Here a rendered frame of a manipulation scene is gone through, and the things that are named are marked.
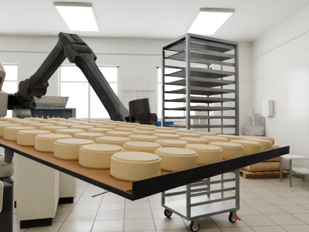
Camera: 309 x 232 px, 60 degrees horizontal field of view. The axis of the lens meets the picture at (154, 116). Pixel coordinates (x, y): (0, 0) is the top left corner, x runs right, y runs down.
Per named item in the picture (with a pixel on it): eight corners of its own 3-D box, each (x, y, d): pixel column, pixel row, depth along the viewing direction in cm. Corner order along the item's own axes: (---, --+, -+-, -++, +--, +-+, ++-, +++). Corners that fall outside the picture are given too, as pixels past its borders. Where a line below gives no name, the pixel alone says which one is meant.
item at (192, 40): (185, 40, 246) (185, 36, 246) (184, 40, 248) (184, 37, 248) (236, 49, 277) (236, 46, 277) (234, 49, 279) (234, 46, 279)
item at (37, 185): (28, 207, 315) (29, 130, 317) (59, 204, 325) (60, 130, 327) (15, 230, 248) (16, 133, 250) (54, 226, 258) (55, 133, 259)
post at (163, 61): (162, 206, 279) (162, 44, 283) (161, 205, 282) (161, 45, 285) (164, 206, 281) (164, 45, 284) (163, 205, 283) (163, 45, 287)
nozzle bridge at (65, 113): (17, 134, 343) (17, 108, 343) (76, 134, 363) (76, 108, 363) (11, 136, 311) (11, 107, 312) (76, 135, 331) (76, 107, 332)
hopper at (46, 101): (24, 108, 344) (24, 97, 344) (70, 108, 359) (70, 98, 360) (19, 107, 316) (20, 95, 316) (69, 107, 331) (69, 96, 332)
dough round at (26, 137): (16, 142, 43) (16, 129, 43) (49, 141, 45) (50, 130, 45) (17, 147, 38) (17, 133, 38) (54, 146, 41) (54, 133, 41)
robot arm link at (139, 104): (134, 132, 100) (118, 136, 93) (129, 101, 100) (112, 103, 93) (160, 130, 93) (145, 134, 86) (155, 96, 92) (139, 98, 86)
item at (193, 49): (185, 49, 245) (185, 46, 246) (184, 50, 248) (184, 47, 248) (236, 57, 276) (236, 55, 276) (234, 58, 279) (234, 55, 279)
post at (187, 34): (188, 221, 240) (187, 32, 243) (186, 219, 242) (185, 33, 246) (191, 220, 241) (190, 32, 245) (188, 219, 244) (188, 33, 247)
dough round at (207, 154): (188, 165, 33) (189, 148, 33) (180, 157, 38) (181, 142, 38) (227, 166, 34) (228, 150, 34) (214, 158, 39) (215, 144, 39)
